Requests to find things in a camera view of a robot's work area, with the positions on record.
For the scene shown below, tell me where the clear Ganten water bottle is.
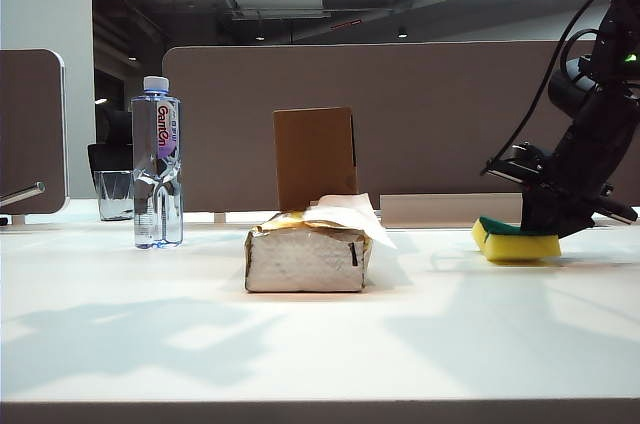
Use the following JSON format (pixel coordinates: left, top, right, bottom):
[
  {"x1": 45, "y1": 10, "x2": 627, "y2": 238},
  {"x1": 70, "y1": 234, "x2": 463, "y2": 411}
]
[{"x1": 130, "y1": 75, "x2": 184, "y2": 250}]

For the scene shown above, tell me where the narrow brown desk partition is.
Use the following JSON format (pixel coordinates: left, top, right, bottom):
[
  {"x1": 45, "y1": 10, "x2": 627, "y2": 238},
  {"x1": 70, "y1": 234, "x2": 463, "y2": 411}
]
[{"x1": 0, "y1": 48, "x2": 68, "y2": 218}]

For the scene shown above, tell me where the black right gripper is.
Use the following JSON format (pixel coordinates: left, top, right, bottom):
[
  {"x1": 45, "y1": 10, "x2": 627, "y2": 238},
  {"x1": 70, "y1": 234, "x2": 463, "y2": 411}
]
[{"x1": 482, "y1": 141, "x2": 639, "y2": 241}]

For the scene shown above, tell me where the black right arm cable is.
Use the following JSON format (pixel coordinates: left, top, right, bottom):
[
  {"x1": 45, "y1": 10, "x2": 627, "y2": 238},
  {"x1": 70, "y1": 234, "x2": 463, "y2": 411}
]
[{"x1": 479, "y1": 0, "x2": 632, "y2": 177}]

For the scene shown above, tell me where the black office chair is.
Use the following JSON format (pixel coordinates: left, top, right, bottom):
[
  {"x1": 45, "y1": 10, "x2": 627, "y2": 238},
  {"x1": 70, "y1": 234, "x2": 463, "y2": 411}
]
[{"x1": 87, "y1": 107, "x2": 135, "y2": 191}]

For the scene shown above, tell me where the white tissue sheet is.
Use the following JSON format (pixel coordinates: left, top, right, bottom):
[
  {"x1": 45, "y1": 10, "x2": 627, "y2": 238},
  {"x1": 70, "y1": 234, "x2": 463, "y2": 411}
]
[{"x1": 301, "y1": 192, "x2": 399, "y2": 250}]

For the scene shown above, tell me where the yellow green sponge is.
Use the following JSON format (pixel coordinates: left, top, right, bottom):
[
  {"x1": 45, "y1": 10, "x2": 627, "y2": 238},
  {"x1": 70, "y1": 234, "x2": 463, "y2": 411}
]
[{"x1": 471, "y1": 215, "x2": 563, "y2": 264}]

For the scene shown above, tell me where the chrome metal rod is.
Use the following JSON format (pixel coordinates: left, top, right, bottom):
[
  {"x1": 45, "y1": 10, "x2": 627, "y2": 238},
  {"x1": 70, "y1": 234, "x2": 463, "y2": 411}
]
[{"x1": 0, "y1": 181, "x2": 47, "y2": 208}]

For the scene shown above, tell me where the wide brown desk partition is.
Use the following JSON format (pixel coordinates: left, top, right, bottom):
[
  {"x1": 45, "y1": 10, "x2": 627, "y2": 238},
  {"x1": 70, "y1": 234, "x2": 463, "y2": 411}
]
[{"x1": 162, "y1": 40, "x2": 640, "y2": 214}]

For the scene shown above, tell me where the brown cardboard box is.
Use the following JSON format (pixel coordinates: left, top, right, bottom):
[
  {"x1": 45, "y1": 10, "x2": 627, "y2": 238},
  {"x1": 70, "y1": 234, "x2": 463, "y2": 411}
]
[{"x1": 273, "y1": 106, "x2": 360, "y2": 211}]

